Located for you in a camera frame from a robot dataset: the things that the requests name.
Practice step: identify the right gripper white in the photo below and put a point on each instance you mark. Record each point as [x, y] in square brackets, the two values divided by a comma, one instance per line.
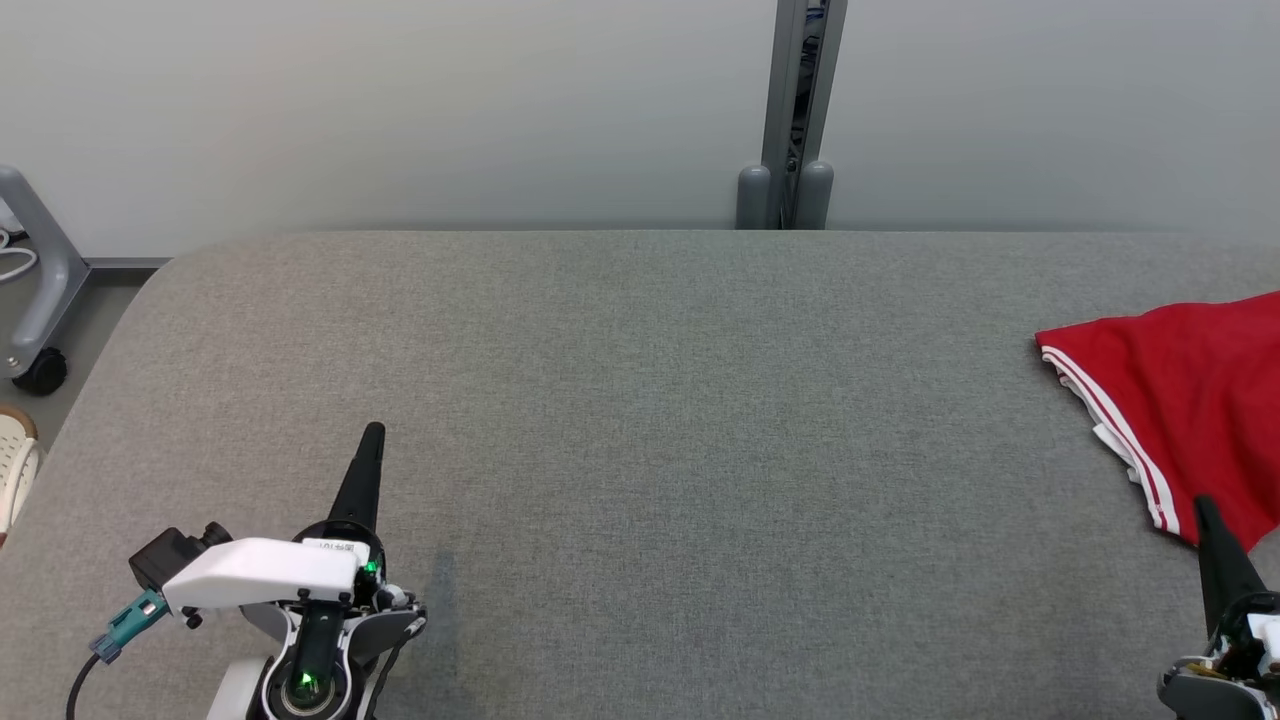
[1255, 635]

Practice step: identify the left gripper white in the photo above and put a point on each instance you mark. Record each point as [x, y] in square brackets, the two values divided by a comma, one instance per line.
[260, 570]

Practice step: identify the red white basketball jersey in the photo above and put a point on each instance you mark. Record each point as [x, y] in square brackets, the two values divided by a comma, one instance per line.
[1190, 390]

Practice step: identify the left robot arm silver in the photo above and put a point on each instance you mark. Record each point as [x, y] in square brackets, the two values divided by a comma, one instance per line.
[310, 660]

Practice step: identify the cream laundry basket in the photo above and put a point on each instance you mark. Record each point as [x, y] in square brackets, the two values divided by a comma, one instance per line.
[15, 470]

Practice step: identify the grey wheeled stand leg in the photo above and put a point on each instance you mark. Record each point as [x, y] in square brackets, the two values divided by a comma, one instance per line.
[50, 290]

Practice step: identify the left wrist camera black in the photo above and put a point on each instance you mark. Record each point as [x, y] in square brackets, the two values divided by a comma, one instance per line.
[170, 555]

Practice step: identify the grey metal post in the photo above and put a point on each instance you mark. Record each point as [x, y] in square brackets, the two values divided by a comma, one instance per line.
[795, 100]

